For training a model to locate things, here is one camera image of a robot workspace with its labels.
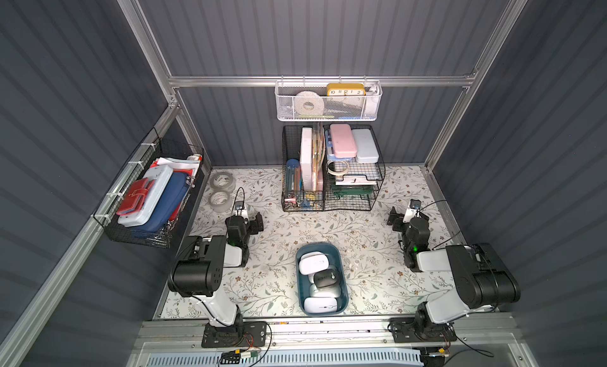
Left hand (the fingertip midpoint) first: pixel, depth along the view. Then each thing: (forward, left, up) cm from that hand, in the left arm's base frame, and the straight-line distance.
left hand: (248, 213), depth 95 cm
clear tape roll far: (+23, +18, -6) cm, 30 cm away
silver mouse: (-28, -33, -6) cm, 44 cm away
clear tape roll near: (+9, +14, -3) cm, 17 cm away
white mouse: (-34, -28, -4) cm, 44 cm away
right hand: (-2, -65, +2) cm, 65 cm away
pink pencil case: (+21, -39, +20) cm, 48 cm away
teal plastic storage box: (-16, -34, -2) cm, 38 cm away
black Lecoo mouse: (-26, -30, -2) cm, 39 cm away
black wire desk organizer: (+12, -33, +14) cm, 38 cm away
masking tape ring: (+9, -36, +14) cm, 40 cm away
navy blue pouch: (-8, +16, +25) cm, 31 cm away
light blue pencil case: (+18, -48, +18) cm, 54 cm away
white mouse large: (-20, -26, -2) cm, 33 cm away
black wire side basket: (+8, +27, +27) cm, 39 cm away
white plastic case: (-6, +19, +29) cm, 35 cm away
